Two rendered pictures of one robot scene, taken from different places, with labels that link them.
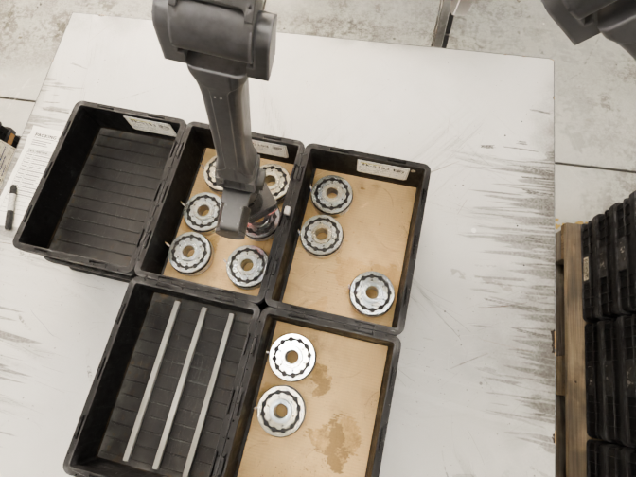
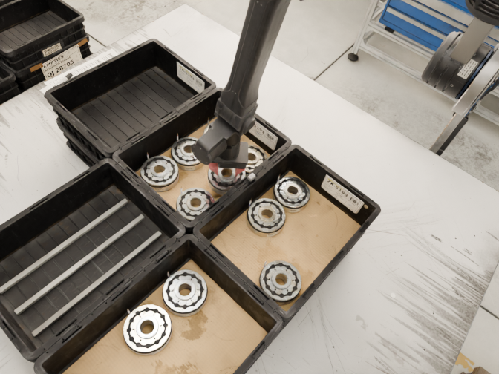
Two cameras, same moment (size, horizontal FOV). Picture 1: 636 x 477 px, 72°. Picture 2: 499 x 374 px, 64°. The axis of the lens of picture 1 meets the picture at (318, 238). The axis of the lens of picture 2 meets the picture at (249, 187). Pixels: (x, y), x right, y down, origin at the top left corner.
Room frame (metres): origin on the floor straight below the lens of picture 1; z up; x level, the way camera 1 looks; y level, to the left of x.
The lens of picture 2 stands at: (-0.21, -0.06, 1.76)
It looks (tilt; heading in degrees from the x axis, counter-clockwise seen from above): 56 degrees down; 12
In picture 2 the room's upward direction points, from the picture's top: 12 degrees clockwise
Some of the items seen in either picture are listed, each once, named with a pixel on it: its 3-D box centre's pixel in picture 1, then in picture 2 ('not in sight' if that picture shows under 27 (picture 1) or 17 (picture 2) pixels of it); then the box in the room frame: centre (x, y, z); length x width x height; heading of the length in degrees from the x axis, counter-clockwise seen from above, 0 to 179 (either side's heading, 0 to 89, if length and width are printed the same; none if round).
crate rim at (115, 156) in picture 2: (223, 207); (206, 151); (0.41, 0.21, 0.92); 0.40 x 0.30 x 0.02; 159
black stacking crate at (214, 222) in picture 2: (350, 239); (286, 230); (0.30, -0.07, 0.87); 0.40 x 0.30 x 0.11; 159
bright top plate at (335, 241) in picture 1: (321, 234); (266, 214); (0.33, -0.01, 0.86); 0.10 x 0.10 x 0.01
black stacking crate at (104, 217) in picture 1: (114, 191); (137, 104); (0.51, 0.49, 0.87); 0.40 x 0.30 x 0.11; 159
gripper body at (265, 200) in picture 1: (247, 199); (228, 146); (0.38, 0.13, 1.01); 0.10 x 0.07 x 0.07; 112
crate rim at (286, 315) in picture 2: (350, 233); (290, 221); (0.30, -0.07, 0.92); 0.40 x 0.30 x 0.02; 159
